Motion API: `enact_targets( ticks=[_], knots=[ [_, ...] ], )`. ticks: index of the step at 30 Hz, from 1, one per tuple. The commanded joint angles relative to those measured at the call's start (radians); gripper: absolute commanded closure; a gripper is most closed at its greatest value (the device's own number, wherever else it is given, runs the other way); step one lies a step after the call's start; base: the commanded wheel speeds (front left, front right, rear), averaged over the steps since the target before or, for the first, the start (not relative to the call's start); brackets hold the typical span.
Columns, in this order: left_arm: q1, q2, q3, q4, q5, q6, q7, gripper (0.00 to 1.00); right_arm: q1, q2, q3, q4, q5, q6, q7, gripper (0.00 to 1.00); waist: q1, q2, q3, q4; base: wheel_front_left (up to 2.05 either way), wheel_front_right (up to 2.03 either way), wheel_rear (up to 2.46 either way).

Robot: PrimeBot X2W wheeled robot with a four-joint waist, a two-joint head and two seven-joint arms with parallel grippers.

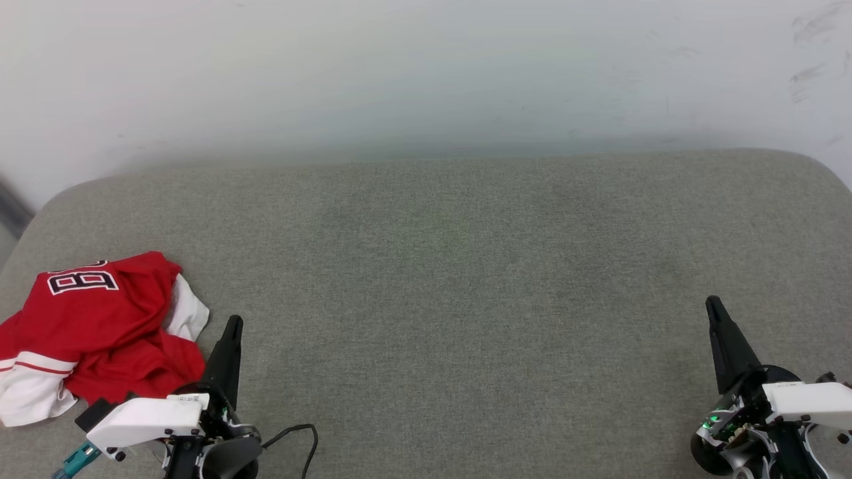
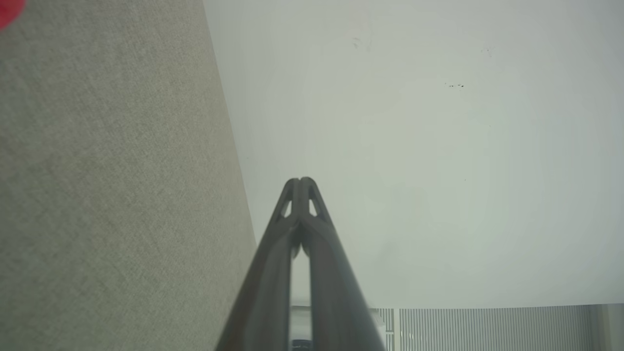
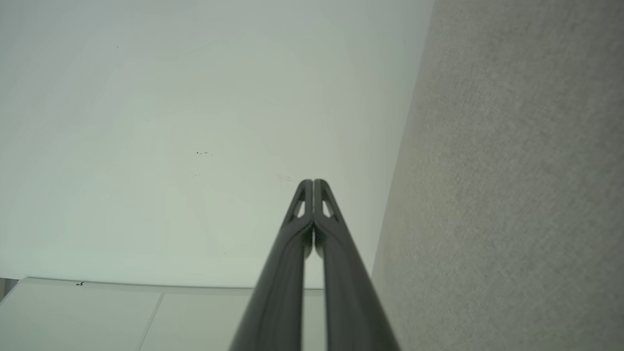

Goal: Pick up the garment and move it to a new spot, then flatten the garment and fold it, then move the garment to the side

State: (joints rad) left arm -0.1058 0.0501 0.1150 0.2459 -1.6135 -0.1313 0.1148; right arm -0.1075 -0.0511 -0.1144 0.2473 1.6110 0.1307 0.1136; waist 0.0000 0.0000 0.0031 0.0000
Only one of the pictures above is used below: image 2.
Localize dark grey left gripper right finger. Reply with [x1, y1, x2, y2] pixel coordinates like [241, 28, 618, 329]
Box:
[298, 176, 387, 351]

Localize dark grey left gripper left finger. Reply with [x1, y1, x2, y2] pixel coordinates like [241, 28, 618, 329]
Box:
[214, 178, 300, 351]

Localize red sports jersey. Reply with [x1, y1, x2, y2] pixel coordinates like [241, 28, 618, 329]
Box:
[0, 0, 26, 31]

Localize grey-beige fabric sofa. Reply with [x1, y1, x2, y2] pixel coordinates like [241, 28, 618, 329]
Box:
[0, 0, 258, 351]

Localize white ribbed wall panel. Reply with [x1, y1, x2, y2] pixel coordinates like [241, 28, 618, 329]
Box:
[373, 305, 603, 351]

